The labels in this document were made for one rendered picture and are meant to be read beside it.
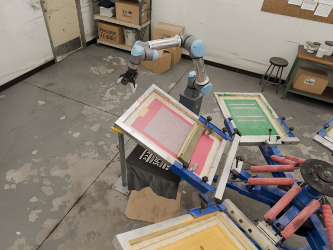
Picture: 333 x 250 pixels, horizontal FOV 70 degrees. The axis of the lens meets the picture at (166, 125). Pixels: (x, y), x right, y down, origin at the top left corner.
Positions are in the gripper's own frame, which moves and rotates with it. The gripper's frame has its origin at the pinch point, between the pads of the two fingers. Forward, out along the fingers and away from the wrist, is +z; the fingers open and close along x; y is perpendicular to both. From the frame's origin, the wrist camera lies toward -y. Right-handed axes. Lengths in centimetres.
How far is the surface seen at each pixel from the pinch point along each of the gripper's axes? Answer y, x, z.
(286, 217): -19, -143, 5
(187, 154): -13, -65, 10
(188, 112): 26, -50, 9
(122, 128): -28.9, -17.4, 5.6
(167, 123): 4.3, -40.2, 11.1
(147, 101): 11.3, -17.1, 8.8
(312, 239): -21, -165, 7
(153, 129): -10.2, -34.3, 10.6
